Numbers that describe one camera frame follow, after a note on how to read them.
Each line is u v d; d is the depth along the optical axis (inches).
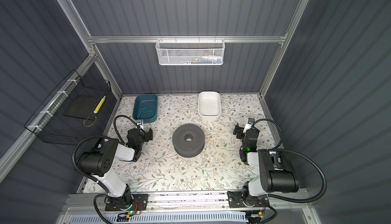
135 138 29.2
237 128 33.3
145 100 45.5
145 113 41.8
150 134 35.9
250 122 30.9
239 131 32.9
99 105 30.5
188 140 37.5
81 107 30.1
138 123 33.0
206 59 36.2
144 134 34.8
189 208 28.9
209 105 44.1
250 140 27.3
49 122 25.1
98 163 18.7
